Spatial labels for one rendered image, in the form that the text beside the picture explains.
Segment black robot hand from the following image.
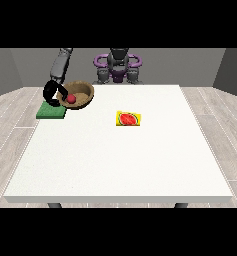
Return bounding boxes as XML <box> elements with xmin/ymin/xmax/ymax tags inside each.
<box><xmin>42</xmin><ymin>79</ymin><xmax>70</xmax><ymax>108</ymax></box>

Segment brown wooden bowl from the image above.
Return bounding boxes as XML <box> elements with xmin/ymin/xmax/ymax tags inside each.
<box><xmin>56</xmin><ymin>79</ymin><xmax>95</xmax><ymax>110</ymax></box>

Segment green square pad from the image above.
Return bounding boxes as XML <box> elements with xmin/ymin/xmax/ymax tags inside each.
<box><xmin>35</xmin><ymin>100</ymin><xmax>67</xmax><ymax>120</ymax></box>

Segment grey robot trunk purple rings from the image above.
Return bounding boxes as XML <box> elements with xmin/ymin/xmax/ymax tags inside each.
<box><xmin>92</xmin><ymin>48</ymin><xmax>145</xmax><ymax>86</ymax></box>

